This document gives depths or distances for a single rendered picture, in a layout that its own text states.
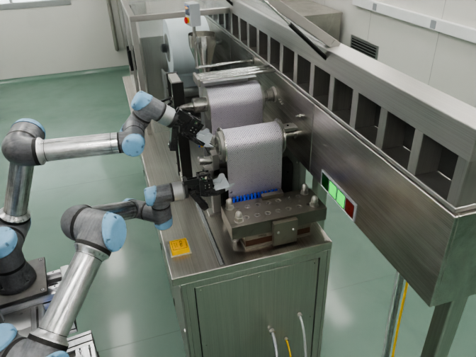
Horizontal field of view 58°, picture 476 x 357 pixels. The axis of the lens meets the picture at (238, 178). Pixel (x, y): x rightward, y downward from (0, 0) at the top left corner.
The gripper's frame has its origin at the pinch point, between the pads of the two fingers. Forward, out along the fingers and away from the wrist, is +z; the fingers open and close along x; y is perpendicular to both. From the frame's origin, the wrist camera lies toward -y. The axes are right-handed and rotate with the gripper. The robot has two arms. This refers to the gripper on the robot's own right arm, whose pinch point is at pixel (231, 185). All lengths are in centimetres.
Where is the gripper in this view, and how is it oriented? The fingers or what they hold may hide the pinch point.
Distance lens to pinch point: 178.8
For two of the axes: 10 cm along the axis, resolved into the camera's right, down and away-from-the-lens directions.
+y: -0.3, -8.5, -5.2
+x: -2.9, -4.9, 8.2
